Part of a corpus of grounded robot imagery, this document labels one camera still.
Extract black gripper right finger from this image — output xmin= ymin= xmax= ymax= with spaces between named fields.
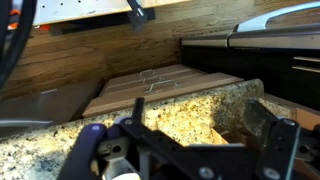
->
xmin=242 ymin=98 xmax=320 ymax=180

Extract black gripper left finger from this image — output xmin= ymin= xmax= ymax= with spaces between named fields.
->
xmin=57 ymin=96 xmax=218 ymax=180

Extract wooden drawer cabinet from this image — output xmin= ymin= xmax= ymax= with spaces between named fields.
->
xmin=82 ymin=63 xmax=244 ymax=118

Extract dark tall appliance panel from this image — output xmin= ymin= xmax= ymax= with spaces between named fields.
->
xmin=0 ymin=79 xmax=102 ymax=136

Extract black clamp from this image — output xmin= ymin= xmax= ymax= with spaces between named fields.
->
xmin=126 ymin=0 xmax=156 ymax=31

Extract white perforated robot table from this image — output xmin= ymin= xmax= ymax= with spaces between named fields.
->
xmin=33 ymin=0 xmax=191 ymax=26

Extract orange and black tools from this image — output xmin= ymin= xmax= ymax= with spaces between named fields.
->
xmin=6 ymin=9 xmax=52 ymax=33

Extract metal drawer handle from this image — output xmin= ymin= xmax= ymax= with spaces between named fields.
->
xmin=139 ymin=68 xmax=156 ymax=77
xmin=144 ymin=79 xmax=180 ymax=93

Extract stainless oven with handle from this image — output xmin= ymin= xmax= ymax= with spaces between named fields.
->
xmin=179 ymin=0 xmax=320 ymax=111

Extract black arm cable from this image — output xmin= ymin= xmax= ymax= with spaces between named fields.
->
xmin=0 ymin=0 xmax=38 ymax=90

